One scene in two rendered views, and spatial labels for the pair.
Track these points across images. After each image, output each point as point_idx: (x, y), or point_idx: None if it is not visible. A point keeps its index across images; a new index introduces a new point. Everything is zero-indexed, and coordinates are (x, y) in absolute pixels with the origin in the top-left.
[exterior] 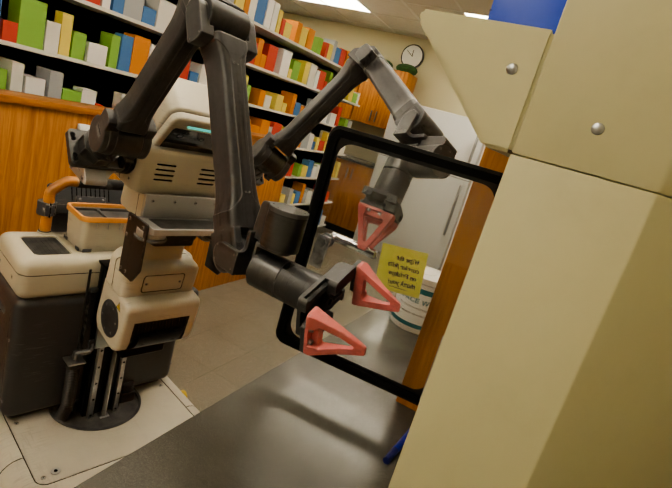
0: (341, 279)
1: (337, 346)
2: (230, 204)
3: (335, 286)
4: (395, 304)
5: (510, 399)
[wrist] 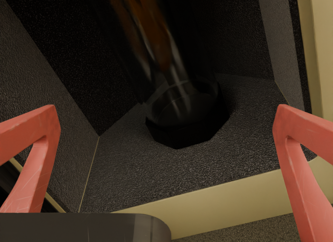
0: (88, 215)
1: (314, 198)
2: None
3: (168, 231)
4: (51, 119)
5: None
